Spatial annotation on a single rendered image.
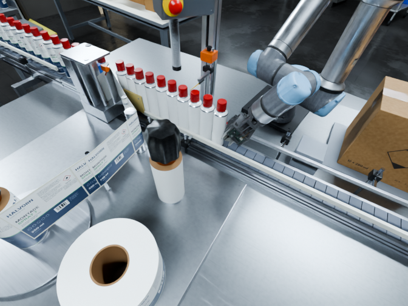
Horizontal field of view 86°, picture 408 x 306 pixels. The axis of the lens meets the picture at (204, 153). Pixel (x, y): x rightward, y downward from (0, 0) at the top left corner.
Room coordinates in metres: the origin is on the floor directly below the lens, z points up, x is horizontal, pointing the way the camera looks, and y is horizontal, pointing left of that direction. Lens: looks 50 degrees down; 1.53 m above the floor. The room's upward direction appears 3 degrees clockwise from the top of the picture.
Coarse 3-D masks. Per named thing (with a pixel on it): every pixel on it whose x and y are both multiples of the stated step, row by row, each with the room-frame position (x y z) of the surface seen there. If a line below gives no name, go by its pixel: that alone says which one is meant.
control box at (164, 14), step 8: (152, 0) 0.77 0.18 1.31; (160, 0) 0.70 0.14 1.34; (168, 0) 0.70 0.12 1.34; (184, 0) 0.72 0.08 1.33; (192, 0) 0.73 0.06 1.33; (200, 0) 0.74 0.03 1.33; (208, 0) 0.75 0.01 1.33; (160, 8) 0.70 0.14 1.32; (168, 8) 0.70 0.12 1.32; (184, 8) 0.72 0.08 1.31; (192, 8) 0.73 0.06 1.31; (200, 8) 0.74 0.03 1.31; (208, 8) 0.75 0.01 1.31; (160, 16) 0.71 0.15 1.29; (168, 16) 0.70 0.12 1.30; (176, 16) 0.71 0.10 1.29; (184, 16) 0.72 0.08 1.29; (192, 16) 0.74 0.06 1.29
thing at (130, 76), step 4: (128, 64) 0.81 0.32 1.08; (132, 64) 0.81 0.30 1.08; (128, 68) 0.79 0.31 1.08; (132, 68) 0.79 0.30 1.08; (128, 72) 0.79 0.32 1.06; (132, 72) 0.79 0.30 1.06; (128, 76) 0.78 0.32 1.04; (132, 76) 0.79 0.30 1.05; (128, 80) 0.78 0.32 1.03; (132, 80) 0.78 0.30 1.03; (128, 84) 0.78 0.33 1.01; (132, 84) 0.78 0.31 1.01; (132, 88) 0.78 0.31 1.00; (136, 92) 0.78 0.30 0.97
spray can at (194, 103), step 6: (192, 90) 0.65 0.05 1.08; (198, 90) 0.65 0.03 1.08; (192, 96) 0.63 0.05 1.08; (198, 96) 0.64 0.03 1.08; (192, 102) 0.63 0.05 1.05; (198, 102) 0.64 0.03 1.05; (192, 108) 0.62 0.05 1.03; (198, 108) 0.63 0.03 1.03; (192, 114) 0.62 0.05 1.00; (198, 114) 0.63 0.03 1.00; (192, 120) 0.62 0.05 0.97; (198, 120) 0.63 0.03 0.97; (192, 126) 0.62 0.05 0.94; (198, 126) 0.63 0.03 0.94; (198, 132) 0.63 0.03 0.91
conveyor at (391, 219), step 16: (224, 144) 0.59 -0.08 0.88; (256, 160) 0.52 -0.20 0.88; (272, 160) 0.53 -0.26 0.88; (272, 176) 0.45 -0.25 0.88; (288, 176) 0.46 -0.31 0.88; (304, 176) 0.46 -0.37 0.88; (304, 192) 0.39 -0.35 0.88; (336, 192) 0.40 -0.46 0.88; (336, 208) 0.34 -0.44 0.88; (368, 208) 0.34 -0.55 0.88; (368, 224) 0.29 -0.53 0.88; (400, 224) 0.30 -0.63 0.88; (400, 240) 0.24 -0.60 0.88
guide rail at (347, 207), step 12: (192, 132) 0.62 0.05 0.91; (216, 144) 0.56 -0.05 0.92; (240, 156) 0.51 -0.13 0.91; (264, 168) 0.46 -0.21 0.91; (288, 180) 0.42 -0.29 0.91; (312, 192) 0.38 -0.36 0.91; (336, 204) 0.34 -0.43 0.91; (360, 216) 0.30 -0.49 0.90; (372, 216) 0.30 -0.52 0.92; (384, 228) 0.27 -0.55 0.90; (396, 228) 0.27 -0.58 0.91
